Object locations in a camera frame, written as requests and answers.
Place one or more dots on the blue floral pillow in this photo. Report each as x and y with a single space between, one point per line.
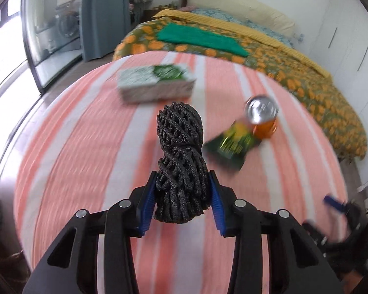
220 13

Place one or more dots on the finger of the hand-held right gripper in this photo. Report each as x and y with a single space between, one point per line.
314 231
334 202

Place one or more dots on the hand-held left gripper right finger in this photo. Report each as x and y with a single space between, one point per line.
219 208

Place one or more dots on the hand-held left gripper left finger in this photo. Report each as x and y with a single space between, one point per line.
147 208

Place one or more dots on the glass sliding door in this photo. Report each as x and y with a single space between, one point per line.
29 52

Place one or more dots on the green and gold snack packet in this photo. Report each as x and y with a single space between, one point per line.
229 147

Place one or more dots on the black foam net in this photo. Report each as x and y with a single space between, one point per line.
179 147

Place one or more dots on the cream pillow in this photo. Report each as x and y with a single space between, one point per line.
239 0

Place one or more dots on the green orange floral blanket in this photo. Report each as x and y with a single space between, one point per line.
309 82

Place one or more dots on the grey blue curtain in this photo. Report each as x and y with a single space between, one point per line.
104 15

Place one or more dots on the yellow blanket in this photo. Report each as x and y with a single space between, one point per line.
233 21

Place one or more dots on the orange striped sheet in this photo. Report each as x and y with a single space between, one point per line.
79 159

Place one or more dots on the washing machine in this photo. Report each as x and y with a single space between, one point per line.
67 24

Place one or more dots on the white wardrobe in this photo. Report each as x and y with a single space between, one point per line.
349 36

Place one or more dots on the orange drink can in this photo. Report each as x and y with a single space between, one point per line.
265 128

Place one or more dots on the green folded cloth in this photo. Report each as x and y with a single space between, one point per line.
196 36

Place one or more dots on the green white tissue box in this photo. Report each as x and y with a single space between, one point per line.
153 88

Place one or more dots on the black framed window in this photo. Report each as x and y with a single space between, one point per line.
1 15

